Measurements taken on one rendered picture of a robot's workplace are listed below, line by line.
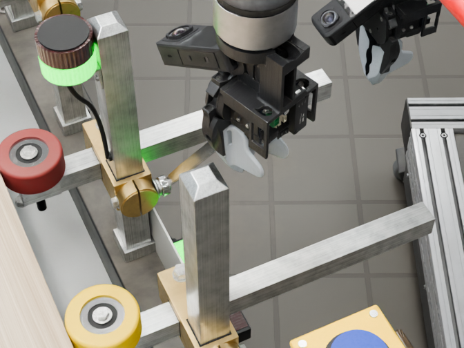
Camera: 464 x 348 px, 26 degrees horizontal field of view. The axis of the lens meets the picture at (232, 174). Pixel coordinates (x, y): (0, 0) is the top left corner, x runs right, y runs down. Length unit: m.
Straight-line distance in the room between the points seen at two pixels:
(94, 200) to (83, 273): 0.11
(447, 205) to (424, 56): 0.70
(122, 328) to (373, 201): 1.33
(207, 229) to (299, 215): 1.36
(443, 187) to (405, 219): 0.86
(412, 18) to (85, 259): 0.57
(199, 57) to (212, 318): 0.28
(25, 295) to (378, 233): 0.42
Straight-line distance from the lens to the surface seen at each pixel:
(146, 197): 1.23
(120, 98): 1.13
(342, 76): 2.58
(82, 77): 1.07
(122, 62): 1.10
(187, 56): 0.97
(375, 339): 0.69
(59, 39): 1.06
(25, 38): 1.68
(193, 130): 1.29
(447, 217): 2.04
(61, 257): 1.48
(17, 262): 1.14
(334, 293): 2.17
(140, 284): 1.35
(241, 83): 0.95
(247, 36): 0.87
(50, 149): 1.23
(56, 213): 1.53
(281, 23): 0.87
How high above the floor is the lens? 1.83
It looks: 51 degrees down
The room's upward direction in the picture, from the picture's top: straight up
